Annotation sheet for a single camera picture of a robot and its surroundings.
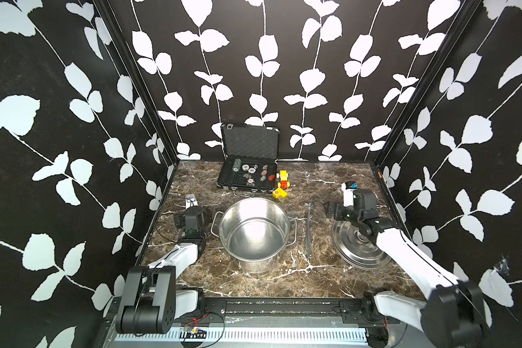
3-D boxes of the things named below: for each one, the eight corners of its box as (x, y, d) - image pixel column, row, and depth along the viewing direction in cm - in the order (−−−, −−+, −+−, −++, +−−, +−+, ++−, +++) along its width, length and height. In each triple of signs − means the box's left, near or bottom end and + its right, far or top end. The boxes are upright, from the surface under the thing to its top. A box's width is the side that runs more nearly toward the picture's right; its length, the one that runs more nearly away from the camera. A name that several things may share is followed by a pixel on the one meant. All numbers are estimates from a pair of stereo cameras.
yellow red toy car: (277, 189, 110) (277, 185, 107) (276, 174, 116) (277, 169, 113) (289, 189, 110) (290, 185, 107) (288, 174, 116) (289, 170, 113)
